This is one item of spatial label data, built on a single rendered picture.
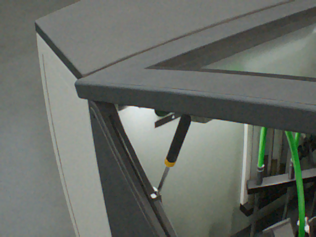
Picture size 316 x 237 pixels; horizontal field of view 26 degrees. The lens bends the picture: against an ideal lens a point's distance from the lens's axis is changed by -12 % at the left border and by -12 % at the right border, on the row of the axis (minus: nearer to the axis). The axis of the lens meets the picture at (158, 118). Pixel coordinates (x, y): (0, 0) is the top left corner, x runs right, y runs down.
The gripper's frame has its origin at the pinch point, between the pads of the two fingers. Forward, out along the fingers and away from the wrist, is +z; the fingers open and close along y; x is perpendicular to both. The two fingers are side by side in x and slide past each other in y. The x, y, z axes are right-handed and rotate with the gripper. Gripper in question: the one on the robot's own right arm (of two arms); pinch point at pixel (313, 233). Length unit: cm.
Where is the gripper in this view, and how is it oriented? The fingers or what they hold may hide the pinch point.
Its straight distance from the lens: 164.0
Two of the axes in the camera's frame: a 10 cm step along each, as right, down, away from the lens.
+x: -9.5, 2.5, -1.7
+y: -2.6, -9.6, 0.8
